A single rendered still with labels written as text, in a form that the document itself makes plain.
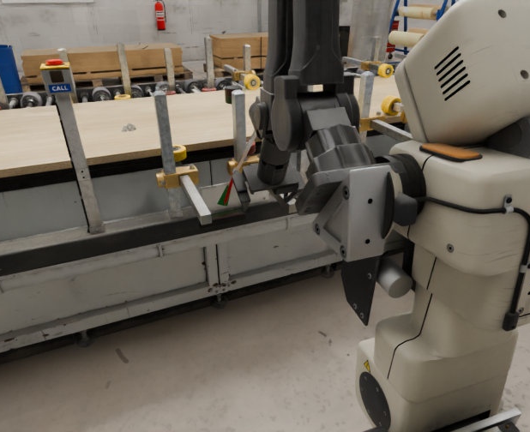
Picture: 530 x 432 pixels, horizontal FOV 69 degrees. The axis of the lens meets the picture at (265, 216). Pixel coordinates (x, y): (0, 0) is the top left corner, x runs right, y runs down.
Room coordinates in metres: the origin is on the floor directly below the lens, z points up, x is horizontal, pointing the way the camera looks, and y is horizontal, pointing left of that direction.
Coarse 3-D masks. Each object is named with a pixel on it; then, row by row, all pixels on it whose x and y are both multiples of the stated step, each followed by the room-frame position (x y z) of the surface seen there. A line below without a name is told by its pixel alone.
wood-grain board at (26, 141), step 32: (192, 96) 2.10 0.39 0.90; (224, 96) 2.10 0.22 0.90; (384, 96) 2.10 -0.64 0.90; (0, 128) 1.56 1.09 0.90; (32, 128) 1.56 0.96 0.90; (96, 128) 1.56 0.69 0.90; (192, 128) 1.56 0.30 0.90; (224, 128) 1.56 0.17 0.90; (0, 160) 1.21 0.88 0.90; (32, 160) 1.21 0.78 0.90; (64, 160) 1.21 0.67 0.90; (96, 160) 1.24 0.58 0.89
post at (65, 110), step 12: (60, 96) 1.07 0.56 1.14; (60, 108) 1.07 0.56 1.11; (72, 108) 1.08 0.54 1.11; (60, 120) 1.08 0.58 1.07; (72, 120) 1.08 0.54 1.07; (72, 132) 1.08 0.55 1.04; (72, 144) 1.07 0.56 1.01; (72, 156) 1.07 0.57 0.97; (84, 156) 1.08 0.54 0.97; (84, 168) 1.08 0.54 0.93; (84, 180) 1.08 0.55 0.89; (84, 192) 1.07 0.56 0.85; (84, 204) 1.07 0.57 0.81; (96, 204) 1.08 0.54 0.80; (96, 216) 1.08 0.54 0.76; (96, 228) 1.07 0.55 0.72
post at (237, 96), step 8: (232, 96) 1.29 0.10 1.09; (240, 96) 1.27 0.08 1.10; (232, 104) 1.29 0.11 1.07; (240, 104) 1.27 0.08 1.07; (232, 112) 1.29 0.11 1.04; (240, 112) 1.27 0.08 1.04; (232, 120) 1.29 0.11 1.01; (240, 120) 1.27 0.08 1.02; (240, 128) 1.27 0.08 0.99; (240, 136) 1.27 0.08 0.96; (240, 144) 1.27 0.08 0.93; (240, 152) 1.27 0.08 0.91
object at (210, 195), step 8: (224, 184) 1.24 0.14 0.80; (232, 184) 1.25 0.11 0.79; (200, 192) 1.20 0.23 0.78; (208, 192) 1.22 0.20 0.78; (216, 192) 1.23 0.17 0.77; (232, 192) 1.25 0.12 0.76; (248, 192) 1.27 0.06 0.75; (256, 192) 1.29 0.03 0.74; (264, 192) 1.30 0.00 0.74; (208, 200) 1.22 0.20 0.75; (216, 200) 1.23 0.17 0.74; (232, 200) 1.25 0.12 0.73; (256, 200) 1.29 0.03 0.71; (264, 200) 1.30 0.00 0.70; (208, 208) 1.21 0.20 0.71; (216, 208) 1.23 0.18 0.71; (224, 208) 1.24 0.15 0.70
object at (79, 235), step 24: (144, 216) 1.18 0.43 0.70; (168, 216) 1.18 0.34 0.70; (192, 216) 1.18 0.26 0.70; (264, 216) 1.28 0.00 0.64; (24, 240) 1.03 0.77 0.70; (48, 240) 1.03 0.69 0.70; (72, 240) 1.03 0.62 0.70; (96, 240) 1.05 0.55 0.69; (120, 240) 1.08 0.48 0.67; (144, 240) 1.11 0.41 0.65; (168, 240) 1.14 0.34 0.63; (0, 264) 0.95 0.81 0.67; (24, 264) 0.97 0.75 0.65; (48, 264) 0.99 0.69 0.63
